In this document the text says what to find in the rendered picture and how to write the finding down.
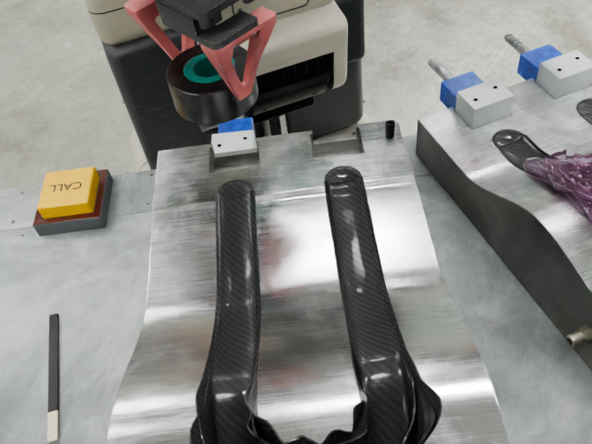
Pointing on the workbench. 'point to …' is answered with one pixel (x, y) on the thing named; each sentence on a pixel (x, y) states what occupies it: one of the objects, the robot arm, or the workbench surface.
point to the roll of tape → (206, 88)
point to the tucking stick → (53, 380)
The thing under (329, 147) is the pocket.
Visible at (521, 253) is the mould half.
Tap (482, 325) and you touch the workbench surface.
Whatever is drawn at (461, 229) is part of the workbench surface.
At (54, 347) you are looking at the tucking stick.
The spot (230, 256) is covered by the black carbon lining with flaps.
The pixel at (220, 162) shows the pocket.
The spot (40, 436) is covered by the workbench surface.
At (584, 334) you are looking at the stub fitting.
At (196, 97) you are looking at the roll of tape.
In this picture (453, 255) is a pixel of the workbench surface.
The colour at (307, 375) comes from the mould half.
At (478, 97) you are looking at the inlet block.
